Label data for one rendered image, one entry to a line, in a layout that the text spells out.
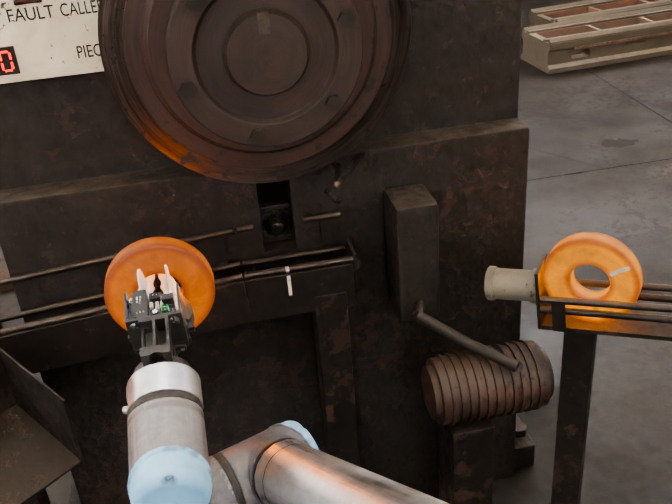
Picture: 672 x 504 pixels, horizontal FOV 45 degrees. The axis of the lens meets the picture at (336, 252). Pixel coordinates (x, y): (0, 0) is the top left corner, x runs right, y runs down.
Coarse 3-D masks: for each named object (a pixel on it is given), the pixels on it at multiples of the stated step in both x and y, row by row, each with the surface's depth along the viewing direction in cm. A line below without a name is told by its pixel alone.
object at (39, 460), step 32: (0, 352) 126; (0, 384) 129; (32, 384) 121; (0, 416) 130; (32, 416) 128; (64, 416) 116; (0, 448) 124; (32, 448) 123; (64, 448) 122; (0, 480) 118; (32, 480) 117
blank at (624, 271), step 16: (576, 240) 131; (592, 240) 130; (608, 240) 130; (560, 256) 133; (576, 256) 132; (592, 256) 131; (608, 256) 129; (624, 256) 128; (544, 272) 136; (560, 272) 135; (608, 272) 131; (624, 272) 129; (640, 272) 130; (560, 288) 136; (576, 288) 136; (608, 288) 134; (624, 288) 131; (640, 288) 131; (592, 320) 136; (608, 320) 135
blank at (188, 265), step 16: (144, 240) 115; (160, 240) 115; (176, 240) 116; (128, 256) 113; (144, 256) 114; (160, 256) 114; (176, 256) 115; (192, 256) 115; (112, 272) 114; (128, 272) 114; (144, 272) 115; (160, 272) 115; (176, 272) 116; (192, 272) 116; (208, 272) 117; (112, 288) 115; (128, 288) 115; (192, 288) 117; (208, 288) 118; (112, 304) 116; (192, 304) 118; (208, 304) 119
